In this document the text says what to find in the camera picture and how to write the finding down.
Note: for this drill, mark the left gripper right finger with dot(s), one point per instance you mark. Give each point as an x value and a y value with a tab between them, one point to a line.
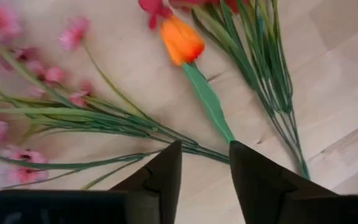
291	205

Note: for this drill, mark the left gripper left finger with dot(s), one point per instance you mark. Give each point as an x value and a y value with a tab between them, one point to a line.
104	208

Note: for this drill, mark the pink flower bunch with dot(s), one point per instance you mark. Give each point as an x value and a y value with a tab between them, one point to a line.
104	123

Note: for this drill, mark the red flower bunch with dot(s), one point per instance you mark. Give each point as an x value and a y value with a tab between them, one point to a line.
269	71

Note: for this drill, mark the orange tulip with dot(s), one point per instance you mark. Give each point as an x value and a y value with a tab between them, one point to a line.
182	40

